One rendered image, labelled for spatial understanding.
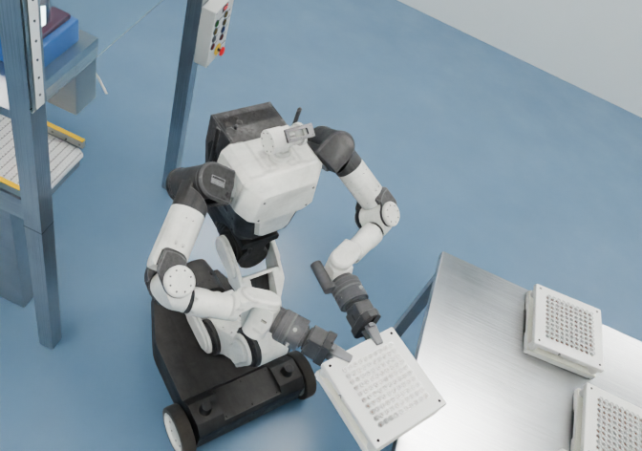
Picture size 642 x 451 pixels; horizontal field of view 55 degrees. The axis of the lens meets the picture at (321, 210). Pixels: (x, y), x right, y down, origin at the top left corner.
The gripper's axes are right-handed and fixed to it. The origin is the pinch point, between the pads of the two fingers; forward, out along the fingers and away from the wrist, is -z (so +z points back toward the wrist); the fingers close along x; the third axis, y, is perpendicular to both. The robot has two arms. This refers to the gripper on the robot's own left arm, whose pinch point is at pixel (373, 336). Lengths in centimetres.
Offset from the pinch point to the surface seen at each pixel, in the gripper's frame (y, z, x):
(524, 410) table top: -46, -30, 19
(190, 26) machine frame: 4, 141, 1
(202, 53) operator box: 0, 137, 11
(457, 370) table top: -31.8, -11.9, 18.2
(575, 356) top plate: -70, -23, 11
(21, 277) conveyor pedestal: 77, 95, 78
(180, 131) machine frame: 3, 141, 57
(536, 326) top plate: -63, -10, 11
